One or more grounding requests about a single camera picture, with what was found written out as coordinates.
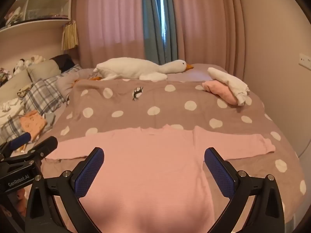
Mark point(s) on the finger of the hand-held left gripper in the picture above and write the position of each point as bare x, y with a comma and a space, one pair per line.
46, 145
20, 139

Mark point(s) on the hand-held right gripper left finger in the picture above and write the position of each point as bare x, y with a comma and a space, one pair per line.
90, 172

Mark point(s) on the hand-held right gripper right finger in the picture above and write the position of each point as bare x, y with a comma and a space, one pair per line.
218, 172

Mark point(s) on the pink knit sweater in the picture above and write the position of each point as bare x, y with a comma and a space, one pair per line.
150, 170

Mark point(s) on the orange printed cloth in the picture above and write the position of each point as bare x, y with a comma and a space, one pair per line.
32, 123

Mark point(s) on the white printed cloth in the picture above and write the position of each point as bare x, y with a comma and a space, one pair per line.
9, 110

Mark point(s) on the grey plaid pillow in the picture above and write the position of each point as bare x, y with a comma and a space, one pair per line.
46, 92

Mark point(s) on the plain grey pillow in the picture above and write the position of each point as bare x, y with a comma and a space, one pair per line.
43, 70
14, 85

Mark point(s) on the lilac quilt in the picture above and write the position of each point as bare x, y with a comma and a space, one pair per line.
66, 82

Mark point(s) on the group of small plush toys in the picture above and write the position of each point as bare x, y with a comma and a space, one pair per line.
31, 60

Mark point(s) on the folded pink cloth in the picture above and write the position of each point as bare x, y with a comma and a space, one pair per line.
218, 91

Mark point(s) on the mauve polka dot blanket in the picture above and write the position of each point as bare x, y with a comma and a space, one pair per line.
170, 102

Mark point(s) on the dark cloth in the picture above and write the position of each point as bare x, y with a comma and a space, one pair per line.
64, 62

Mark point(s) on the rolled white cloth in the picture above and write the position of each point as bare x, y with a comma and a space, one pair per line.
228, 79

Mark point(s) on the white goose plush toy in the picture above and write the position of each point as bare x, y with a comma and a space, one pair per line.
126, 69

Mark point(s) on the hanging straw fringe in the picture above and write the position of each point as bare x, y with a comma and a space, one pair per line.
70, 37

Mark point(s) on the pink curtain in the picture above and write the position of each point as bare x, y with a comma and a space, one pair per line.
206, 17
109, 17

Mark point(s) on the teal curtain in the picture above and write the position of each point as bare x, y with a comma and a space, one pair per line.
151, 17

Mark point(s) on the white wall shelf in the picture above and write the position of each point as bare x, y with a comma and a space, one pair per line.
43, 4

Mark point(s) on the white wall socket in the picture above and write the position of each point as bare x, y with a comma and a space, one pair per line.
305, 60

